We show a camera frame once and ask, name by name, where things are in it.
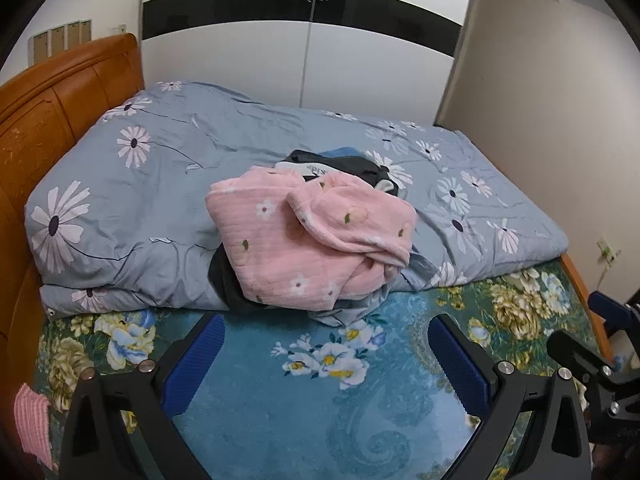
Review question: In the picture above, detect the blue cloth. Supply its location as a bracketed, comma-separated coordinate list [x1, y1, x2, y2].
[319, 145, 367, 159]

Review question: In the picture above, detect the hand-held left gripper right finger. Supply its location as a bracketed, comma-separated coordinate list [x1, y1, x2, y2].
[427, 315, 596, 480]

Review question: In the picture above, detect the dark grey garment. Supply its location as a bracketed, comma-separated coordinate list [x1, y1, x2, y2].
[207, 245, 268, 317]

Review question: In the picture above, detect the pink knitted cloth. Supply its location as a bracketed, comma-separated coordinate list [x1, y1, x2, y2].
[14, 382, 54, 469]

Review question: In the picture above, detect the wall socket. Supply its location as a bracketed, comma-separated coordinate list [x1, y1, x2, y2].
[597, 237, 622, 264]

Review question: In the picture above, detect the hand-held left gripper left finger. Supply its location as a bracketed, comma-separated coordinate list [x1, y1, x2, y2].
[60, 312, 226, 480]

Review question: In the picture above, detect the grey daisy print quilt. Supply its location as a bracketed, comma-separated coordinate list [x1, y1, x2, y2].
[24, 80, 570, 317]

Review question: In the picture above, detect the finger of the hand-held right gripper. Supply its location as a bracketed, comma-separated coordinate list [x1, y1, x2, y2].
[587, 290, 640, 335]
[546, 329, 618, 382]

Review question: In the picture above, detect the pink floral fleece garment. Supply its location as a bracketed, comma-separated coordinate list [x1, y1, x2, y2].
[205, 164, 418, 311]

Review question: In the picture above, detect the black garment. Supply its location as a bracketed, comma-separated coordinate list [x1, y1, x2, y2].
[274, 148, 401, 197]

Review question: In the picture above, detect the green floral blanket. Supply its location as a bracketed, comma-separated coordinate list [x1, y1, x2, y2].
[37, 255, 613, 480]

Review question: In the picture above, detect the white wardrobe with black stripe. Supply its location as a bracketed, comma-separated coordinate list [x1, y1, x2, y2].
[140, 0, 478, 127]

